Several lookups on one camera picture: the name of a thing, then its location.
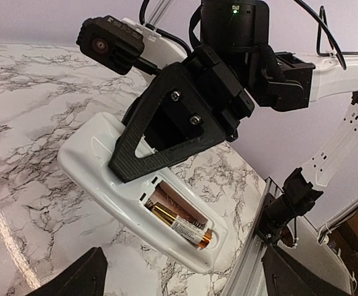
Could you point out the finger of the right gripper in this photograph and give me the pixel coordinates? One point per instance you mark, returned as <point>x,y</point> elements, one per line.
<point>167,124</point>

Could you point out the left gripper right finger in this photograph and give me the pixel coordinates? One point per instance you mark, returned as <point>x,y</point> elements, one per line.
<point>322,272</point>

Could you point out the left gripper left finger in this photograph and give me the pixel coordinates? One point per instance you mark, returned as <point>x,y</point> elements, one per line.
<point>86,276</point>

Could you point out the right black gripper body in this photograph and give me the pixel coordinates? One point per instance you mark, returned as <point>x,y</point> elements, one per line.
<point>220,88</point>

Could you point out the white remote control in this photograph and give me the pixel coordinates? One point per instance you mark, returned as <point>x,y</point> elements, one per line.
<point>84,158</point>

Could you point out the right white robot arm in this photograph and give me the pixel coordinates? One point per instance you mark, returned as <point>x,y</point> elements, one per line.
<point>238,32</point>

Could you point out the front aluminium rail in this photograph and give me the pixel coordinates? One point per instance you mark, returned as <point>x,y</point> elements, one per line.
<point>247,277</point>

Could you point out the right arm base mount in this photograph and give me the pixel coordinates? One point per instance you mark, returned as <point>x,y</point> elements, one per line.
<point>297,198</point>

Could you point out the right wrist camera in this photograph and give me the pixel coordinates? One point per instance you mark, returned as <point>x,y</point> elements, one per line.
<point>114,44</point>

